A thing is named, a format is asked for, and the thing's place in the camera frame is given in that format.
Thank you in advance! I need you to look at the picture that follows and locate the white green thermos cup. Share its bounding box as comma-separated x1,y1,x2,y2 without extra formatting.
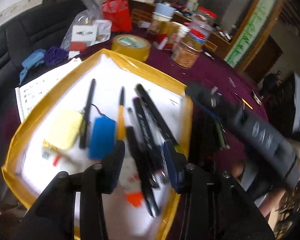
186,0,199,12

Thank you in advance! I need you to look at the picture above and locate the orange black pen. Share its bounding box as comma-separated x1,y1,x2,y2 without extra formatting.
116,87,126,140

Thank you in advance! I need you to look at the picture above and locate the white hanging package card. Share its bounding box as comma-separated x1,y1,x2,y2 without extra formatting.
69,25,97,51

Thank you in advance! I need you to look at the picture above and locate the red tip black marker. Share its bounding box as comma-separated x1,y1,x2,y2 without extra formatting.
136,83,179,146

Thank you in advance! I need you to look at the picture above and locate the gold-edged white tray box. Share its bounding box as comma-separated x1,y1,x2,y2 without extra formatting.
2,49,192,239

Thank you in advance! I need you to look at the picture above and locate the long black gel pen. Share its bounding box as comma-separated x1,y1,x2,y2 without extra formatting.
79,79,96,149

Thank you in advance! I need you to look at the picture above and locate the white printed paper sheet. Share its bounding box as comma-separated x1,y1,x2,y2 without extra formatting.
15,58,82,123

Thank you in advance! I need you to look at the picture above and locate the brown label round jar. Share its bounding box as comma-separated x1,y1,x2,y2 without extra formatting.
172,40,203,68

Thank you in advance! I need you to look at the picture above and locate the yellow black pen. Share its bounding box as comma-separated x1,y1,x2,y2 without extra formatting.
234,93,254,111

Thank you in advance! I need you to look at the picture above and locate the blue label plastic jar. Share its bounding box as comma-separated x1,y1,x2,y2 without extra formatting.
189,21,212,43

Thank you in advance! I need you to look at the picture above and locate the wooden framed glass cabinet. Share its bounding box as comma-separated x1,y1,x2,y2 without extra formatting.
127,0,286,72

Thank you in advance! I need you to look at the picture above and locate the red lid clear jar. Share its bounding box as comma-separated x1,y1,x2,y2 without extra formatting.
196,6,217,27

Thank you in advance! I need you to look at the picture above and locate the purple cloth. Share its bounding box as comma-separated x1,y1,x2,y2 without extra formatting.
44,46,69,66

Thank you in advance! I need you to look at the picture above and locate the person right hand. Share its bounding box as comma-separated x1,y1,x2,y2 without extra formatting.
230,160,256,184

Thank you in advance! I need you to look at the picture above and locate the red gift bag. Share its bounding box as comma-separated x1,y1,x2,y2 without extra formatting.
102,0,133,33

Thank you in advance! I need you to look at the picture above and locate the blue cloth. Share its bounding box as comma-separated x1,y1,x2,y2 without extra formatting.
19,49,46,85

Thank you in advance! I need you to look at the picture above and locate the pink tip black marker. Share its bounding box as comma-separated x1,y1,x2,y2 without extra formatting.
133,97,163,173

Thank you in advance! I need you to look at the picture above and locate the blue rectangular battery pack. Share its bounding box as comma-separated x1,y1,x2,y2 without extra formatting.
88,115,116,160

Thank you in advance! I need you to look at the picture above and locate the yellow tape roll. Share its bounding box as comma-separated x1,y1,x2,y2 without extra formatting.
111,34,151,62

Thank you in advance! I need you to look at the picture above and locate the light blue bowl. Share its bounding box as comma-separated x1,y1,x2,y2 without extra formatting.
154,3,176,21

